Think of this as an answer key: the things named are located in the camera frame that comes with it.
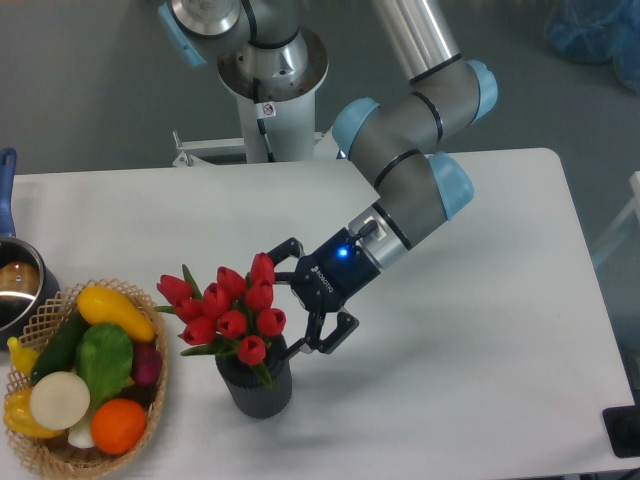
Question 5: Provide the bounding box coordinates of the dark grey ribbed vase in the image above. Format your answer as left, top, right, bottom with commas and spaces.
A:
216, 335, 292, 419

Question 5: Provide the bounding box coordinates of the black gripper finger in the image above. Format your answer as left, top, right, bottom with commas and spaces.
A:
282, 309, 361, 362
267, 237, 306, 287

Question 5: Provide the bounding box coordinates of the white round onion slice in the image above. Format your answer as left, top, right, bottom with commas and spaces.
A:
29, 371, 90, 430

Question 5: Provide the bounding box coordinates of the purple red onion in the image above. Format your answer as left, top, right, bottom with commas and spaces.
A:
131, 344, 162, 386

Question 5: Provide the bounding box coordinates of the blue plastic bag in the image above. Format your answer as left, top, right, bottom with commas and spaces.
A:
544, 1, 639, 94

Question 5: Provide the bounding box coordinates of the green cucumber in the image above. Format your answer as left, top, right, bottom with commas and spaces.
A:
30, 311, 90, 385

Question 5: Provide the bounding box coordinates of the red tulip bouquet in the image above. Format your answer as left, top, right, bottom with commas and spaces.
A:
156, 252, 287, 388

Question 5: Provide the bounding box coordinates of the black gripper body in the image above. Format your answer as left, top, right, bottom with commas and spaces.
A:
291, 228, 380, 314

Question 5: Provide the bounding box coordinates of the yellow bell pepper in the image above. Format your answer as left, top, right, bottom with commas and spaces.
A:
4, 388, 65, 439

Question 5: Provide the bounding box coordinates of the yellow banana tip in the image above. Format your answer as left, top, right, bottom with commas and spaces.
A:
7, 336, 40, 377

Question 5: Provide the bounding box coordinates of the white frame at right edge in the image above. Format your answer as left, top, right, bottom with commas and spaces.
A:
591, 171, 639, 269

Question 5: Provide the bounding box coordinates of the black device at table edge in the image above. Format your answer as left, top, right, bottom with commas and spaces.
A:
602, 405, 639, 458

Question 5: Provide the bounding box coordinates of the green lettuce leaf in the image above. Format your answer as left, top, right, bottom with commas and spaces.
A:
75, 323, 134, 414

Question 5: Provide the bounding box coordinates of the white leek stalk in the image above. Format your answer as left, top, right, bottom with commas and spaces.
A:
67, 412, 95, 449

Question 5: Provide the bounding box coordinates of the yellow squash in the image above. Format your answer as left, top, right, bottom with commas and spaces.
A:
77, 285, 156, 343

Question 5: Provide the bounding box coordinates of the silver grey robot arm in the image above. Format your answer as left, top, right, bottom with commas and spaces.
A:
270, 1, 498, 357

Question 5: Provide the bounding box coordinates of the woven wicker basket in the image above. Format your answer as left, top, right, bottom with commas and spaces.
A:
1, 279, 169, 479

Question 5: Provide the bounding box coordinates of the orange fruit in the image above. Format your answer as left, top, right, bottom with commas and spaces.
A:
91, 398, 146, 455

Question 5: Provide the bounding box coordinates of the blue handled saucepan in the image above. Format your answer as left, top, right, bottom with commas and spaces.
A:
1, 147, 59, 351

